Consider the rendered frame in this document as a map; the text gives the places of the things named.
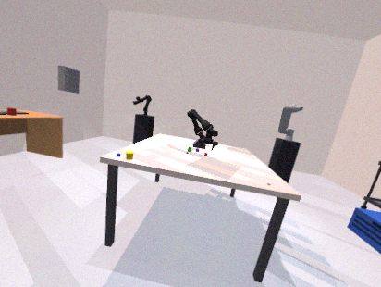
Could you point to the small yellow block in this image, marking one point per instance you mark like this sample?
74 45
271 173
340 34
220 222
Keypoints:
129 155

